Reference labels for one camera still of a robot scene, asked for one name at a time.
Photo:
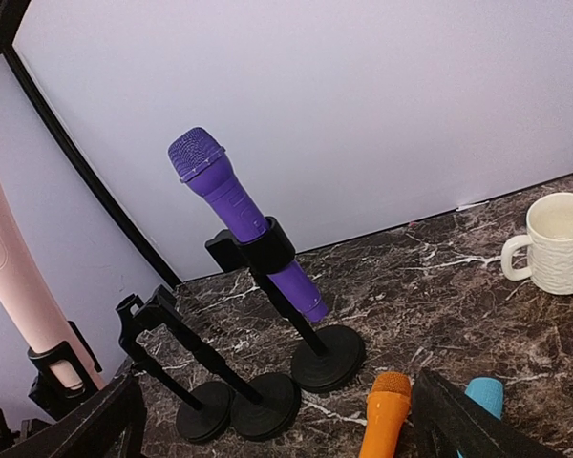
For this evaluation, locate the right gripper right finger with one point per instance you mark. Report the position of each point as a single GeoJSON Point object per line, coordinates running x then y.
{"type": "Point", "coordinates": [448, 423]}

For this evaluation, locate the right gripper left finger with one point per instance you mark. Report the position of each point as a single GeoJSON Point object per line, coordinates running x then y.
{"type": "Point", "coordinates": [114, 418]}

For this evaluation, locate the blue microphone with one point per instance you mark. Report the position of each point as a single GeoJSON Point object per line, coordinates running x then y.
{"type": "Point", "coordinates": [487, 392]}

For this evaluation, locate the orange microphone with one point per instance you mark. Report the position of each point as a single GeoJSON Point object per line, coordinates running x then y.
{"type": "Point", "coordinates": [388, 405]}

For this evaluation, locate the black stand of pink microphone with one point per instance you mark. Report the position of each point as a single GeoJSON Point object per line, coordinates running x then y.
{"type": "Point", "coordinates": [68, 372]}

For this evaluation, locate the black stand of blue microphone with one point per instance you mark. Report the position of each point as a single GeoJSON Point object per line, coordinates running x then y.
{"type": "Point", "coordinates": [204, 413]}

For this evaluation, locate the black stand of purple microphone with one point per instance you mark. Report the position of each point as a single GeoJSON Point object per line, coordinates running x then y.
{"type": "Point", "coordinates": [325, 360]}

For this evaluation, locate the black stand of orange microphone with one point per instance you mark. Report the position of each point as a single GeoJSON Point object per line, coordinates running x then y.
{"type": "Point", "coordinates": [262, 408]}

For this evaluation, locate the pink microphone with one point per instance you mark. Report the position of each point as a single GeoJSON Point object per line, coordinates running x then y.
{"type": "Point", "coordinates": [29, 301]}

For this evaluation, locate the purple microphone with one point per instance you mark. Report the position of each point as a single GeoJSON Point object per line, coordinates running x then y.
{"type": "Point", "coordinates": [202, 164]}

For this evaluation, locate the white ribbed mug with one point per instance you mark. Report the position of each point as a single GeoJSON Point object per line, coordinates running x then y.
{"type": "Point", "coordinates": [544, 254]}

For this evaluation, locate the left black frame post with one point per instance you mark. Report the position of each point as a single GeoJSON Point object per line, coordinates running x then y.
{"type": "Point", "coordinates": [85, 171]}

